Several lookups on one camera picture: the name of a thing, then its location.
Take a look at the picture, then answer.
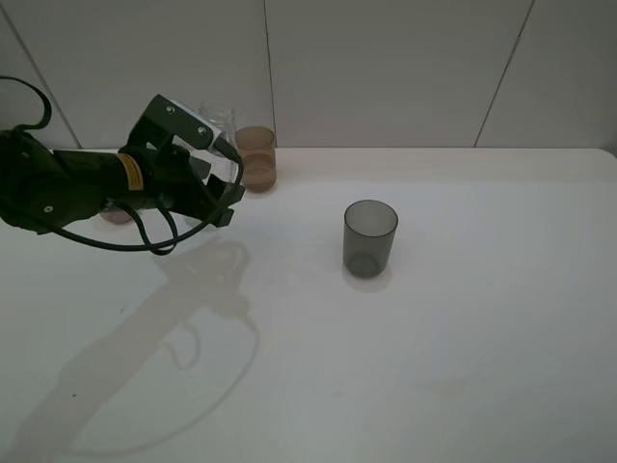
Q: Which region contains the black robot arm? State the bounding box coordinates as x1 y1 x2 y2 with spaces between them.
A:
1 130 245 234

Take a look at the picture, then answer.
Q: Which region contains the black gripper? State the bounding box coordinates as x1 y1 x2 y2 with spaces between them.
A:
118 144 245 227

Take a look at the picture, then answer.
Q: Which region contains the black camera cable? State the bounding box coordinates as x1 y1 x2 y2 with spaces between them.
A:
0 75 245 257

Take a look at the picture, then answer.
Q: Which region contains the pink translucent cup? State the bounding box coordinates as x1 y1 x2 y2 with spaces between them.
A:
99 202 133 226

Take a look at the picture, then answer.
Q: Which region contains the brown translucent cup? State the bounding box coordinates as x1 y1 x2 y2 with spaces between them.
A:
235 126 277 193

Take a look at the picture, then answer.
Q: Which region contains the grey translucent cup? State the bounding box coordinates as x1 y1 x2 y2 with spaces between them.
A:
342 200 399 279

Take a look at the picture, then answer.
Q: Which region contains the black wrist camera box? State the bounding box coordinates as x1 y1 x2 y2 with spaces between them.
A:
126 95 222 153

